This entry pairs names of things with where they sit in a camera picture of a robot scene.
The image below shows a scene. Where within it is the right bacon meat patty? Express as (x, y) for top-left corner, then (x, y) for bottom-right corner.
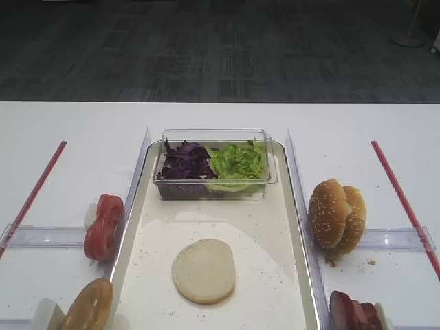
(353, 300), (382, 330)

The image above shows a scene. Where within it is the front tomato slice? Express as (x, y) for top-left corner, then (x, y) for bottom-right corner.
(84, 219), (118, 261)

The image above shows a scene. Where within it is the sesame bun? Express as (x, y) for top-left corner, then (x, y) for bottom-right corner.
(309, 179), (351, 249)
(335, 186), (367, 255)

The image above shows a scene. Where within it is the pale bun bottom slice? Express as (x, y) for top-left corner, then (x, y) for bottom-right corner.
(171, 239), (237, 305)

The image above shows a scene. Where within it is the sesame bun top right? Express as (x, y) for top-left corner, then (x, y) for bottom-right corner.
(335, 186), (367, 255)

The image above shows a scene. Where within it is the sesame bun top left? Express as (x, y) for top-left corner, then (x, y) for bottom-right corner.
(309, 179), (351, 249)

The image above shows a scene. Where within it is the upper left clear holder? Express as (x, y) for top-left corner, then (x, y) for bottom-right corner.
(1, 203), (97, 248)

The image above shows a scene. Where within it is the silver metal tray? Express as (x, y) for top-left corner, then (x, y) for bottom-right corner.
(107, 143), (320, 329)

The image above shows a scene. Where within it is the rear tomato slice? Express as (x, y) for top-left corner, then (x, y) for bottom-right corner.
(96, 194), (124, 226)

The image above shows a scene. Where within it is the upper right clear holder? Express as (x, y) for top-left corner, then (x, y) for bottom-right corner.
(357, 227), (437, 252)

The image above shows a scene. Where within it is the golden bun bottom outer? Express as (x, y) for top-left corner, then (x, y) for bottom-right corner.
(60, 278), (113, 329)

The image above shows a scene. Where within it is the left meat patty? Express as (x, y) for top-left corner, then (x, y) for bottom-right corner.
(329, 291), (360, 330)

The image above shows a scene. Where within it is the white floor stand base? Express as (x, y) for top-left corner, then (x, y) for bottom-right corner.
(389, 0), (428, 48)

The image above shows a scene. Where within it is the right red rail strip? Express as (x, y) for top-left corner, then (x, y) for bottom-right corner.
(371, 140), (439, 277)

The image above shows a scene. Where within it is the clear plastic salad box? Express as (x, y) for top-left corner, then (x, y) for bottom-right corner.
(152, 129), (278, 200)

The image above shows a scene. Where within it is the shredded green lettuce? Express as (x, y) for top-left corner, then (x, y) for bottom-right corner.
(204, 139), (265, 195)

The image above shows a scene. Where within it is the shredded purple cabbage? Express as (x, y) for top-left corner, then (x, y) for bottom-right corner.
(157, 139), (217, 180)

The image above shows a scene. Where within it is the left red rail strip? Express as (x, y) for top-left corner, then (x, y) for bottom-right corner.
(0, 140), (67, 257)

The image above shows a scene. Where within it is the tomato slice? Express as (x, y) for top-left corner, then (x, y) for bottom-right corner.
(84, 219), (118, 261)
(96, 194), (124, 226)

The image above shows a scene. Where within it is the red rail strip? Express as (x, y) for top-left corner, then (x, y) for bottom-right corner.
(0, 140), (67, 257)
(371, 140), (439, 277)

